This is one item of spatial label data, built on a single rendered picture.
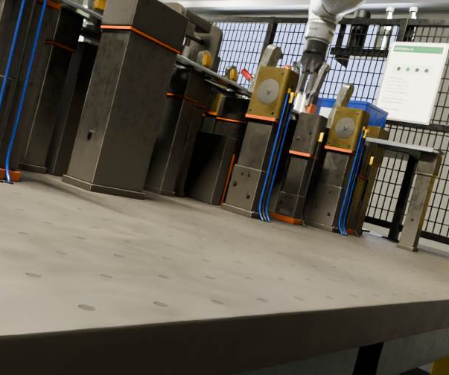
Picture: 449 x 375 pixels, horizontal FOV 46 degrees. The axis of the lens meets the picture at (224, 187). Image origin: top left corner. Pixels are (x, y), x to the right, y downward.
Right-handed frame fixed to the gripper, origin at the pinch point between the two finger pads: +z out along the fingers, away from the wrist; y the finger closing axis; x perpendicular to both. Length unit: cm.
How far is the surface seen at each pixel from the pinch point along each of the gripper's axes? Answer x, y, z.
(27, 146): -91, 6, 31
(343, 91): -7.3, 17.1, -4.3
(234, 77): -18.2, -14.2, -2.5
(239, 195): -43, 17, 31
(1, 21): -108, 23, 15
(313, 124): -21.9, 18.8, 8.7
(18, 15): -107, 25, 14
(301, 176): -21.3, 19.2, 22.4
